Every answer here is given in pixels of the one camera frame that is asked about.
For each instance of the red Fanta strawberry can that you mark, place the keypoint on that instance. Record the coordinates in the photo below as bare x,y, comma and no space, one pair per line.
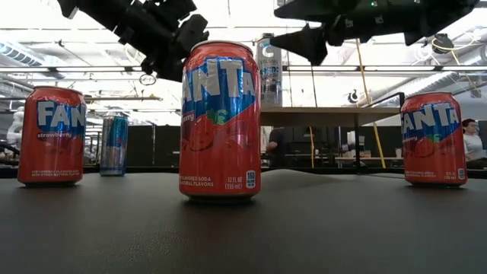
51,152
433,152
220,160

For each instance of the black ceiling-mounted device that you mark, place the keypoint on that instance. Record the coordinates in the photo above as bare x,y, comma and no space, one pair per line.
443,42

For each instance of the person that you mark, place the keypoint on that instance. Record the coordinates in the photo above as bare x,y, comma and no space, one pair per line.
275,148
475,144

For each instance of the blue silver Red Bull can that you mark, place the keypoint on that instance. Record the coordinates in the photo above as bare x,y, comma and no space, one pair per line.
114,152

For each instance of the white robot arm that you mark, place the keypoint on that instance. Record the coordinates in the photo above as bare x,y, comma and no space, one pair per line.
15,129

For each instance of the background wooden desk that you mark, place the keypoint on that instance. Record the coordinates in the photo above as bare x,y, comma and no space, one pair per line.
365,158

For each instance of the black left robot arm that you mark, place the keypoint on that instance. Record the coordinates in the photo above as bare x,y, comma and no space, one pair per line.
95,15

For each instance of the black partition panel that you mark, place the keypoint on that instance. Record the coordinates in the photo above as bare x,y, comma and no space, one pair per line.
141,146
167,146

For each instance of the black table frame rail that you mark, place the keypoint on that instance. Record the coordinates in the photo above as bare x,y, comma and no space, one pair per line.
152,170

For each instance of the small black ceiling device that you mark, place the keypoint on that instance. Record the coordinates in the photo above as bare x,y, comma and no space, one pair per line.
350,98

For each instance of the silver Celsius Arctic Vibe can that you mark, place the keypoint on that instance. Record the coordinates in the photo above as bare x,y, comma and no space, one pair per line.
271,83

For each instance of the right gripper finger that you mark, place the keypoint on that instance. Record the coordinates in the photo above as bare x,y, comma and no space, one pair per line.
308,42
316,9

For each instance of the wooden shelf with black frame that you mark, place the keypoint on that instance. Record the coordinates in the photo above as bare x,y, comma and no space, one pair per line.
323,116

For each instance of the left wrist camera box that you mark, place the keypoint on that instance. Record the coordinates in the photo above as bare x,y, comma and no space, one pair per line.
194,30

